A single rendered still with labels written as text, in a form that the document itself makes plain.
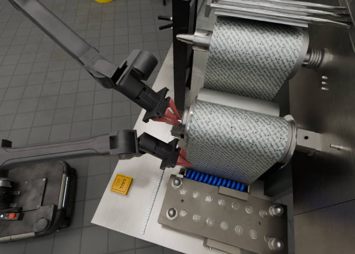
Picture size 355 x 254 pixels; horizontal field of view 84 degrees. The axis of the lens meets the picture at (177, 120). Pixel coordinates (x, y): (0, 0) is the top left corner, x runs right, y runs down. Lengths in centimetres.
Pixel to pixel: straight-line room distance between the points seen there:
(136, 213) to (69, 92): 196
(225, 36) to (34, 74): 266
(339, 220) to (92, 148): 59
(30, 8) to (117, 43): 235
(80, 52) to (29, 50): 285
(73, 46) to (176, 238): 70
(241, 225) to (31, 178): 156
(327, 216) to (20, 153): 76
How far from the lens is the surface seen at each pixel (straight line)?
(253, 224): 74
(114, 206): 88
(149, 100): 53
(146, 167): 89
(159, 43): 294
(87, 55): 57
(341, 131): 55
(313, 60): 70
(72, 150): 64
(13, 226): 185
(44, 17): 70
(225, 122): 51
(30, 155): 69
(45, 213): 171
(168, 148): 65
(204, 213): 71
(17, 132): 254
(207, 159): 63
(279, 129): 54
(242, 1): 64
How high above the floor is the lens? 173
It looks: 58 degrees down
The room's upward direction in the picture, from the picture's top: straight up
